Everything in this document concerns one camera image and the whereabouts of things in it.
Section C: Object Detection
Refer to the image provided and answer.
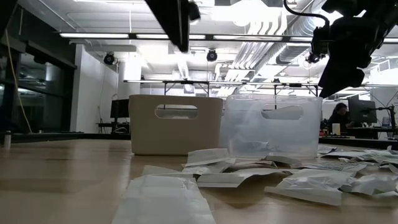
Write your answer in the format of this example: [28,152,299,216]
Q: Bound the black framed table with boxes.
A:
[273,82,320,98]
[163,80,210,96]

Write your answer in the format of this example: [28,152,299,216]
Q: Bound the grey plastic bin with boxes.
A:
[129,95,224,156]

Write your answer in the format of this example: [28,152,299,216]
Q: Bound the silver ventilation duct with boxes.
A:
[275,0,330,65]

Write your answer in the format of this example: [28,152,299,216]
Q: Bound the long white paper packet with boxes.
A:
[197,169,280,189]
[264,169,356,206]
[182,161,233,177]
[111,174,217,224]
[185,148,231,168]

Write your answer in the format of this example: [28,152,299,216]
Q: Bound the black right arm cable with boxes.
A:
[282,0,331,30]

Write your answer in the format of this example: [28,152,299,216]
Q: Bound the clear plastic bin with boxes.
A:
[220,94,323,159]

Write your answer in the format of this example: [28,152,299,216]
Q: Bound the black printed white packet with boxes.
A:
[294,161,368,173]
[239,139,271,153]

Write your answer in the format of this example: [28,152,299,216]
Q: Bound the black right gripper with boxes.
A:
[318,14,389,99]

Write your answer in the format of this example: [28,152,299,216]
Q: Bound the small white crumpled packet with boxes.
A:
[340,173,398,198]

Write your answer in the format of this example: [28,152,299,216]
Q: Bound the black computer monitor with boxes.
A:
[348,98,378,124]
[110,99,130,119]

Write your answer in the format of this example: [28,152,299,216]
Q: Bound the person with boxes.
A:
[328,102,355,133]

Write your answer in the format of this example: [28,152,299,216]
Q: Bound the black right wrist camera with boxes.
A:
[310,26,331,57]

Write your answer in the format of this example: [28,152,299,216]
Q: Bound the yellow hanging cable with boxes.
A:
[5,30,34,134]

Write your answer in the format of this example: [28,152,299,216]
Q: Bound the dark office desk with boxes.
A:
[96,122,130,134]

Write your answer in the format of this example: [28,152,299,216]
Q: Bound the black overhead frame bar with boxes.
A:
[58,32,398,44]

